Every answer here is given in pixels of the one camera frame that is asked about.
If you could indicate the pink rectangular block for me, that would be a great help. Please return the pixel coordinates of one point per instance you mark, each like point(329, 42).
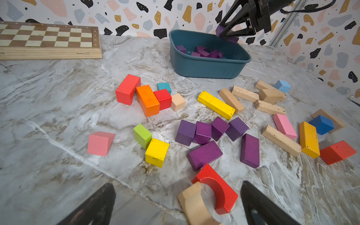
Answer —
point(284, 126)

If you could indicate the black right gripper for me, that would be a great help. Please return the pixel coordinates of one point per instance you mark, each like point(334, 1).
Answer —
point(259, 13)

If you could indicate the natural wood long plank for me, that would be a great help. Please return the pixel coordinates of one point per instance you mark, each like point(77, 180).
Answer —
point(282, 141)

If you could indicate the natural wood thick block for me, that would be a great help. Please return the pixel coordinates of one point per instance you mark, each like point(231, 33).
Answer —
point(245, 94)

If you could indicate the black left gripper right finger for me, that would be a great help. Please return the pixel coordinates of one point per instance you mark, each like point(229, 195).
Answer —
point(260, 210)

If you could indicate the natural wood small cube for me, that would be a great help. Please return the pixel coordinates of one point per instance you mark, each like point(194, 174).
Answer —
point(178, 102)

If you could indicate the natural wood plank block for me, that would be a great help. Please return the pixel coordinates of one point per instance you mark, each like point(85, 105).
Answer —
point(337, 123)

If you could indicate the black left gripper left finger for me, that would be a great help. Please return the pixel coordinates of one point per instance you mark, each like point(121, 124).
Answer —
point(96, 210)

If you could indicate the wooden chessboard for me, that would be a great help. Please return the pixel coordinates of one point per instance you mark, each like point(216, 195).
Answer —
point(37, 41)

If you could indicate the pink wedge block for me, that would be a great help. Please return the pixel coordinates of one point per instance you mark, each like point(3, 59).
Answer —
point(100, 143)

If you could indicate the orange rectangular block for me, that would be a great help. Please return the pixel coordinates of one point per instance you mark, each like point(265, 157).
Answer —
point(147, 100)

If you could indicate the yellow cube block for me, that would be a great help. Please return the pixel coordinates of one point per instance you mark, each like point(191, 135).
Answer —
point(156, 152)

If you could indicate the light blue cube block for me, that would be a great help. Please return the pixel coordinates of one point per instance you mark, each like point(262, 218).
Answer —
point(282, 86)

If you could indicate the red cube block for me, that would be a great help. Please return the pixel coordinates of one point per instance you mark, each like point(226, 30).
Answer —
point(164, 98)

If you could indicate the yellow orange long block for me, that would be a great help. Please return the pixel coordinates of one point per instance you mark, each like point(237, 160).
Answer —
point(309, 140)

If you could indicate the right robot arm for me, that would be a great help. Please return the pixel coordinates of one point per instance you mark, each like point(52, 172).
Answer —
point(280, 6)

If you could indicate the teal plastic storage bin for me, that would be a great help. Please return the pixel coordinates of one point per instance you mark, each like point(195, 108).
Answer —
point(234, 59)

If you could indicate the dark purple triangular block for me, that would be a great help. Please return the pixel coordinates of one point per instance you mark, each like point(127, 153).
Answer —
point(182, 49)

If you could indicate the purple triangular prism block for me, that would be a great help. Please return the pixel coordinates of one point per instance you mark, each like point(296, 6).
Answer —
point(199, 49)

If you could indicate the natural wood long block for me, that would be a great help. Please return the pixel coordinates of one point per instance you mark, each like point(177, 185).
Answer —
point(231, 100)

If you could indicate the red wedge block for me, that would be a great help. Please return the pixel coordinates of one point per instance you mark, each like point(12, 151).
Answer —
point(337, 152)

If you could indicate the teal small cube block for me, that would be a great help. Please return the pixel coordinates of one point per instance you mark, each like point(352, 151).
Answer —
point(164, 86)

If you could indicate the purple cube block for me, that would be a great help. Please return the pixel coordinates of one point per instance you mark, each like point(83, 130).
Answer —
point(218, 128)
point(185, 133)
point(216, 54)
point(204, 53)
point(237, 128)
point(203, 133)

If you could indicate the natural wood flat block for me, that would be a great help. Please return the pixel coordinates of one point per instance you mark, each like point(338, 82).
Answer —
point(269, 108)

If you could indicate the aluminium corner post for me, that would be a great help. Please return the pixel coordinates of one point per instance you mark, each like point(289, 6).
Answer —
point(289, 18)

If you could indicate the lime green cube block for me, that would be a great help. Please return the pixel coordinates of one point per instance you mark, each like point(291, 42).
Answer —
point(142, 136)

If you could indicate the natural wood arch block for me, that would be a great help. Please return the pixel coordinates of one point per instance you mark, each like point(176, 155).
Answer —
point(194, 207)

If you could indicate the red arch block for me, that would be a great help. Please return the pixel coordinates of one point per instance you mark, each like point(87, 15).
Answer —
point(126, 90)
point(225, 196)

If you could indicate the purple rectangular block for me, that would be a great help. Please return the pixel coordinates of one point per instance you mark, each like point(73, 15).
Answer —
point(203, 155)
point(250, 154)

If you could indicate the red arch block front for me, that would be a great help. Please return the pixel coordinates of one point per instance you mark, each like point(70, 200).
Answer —
point(225, 196)

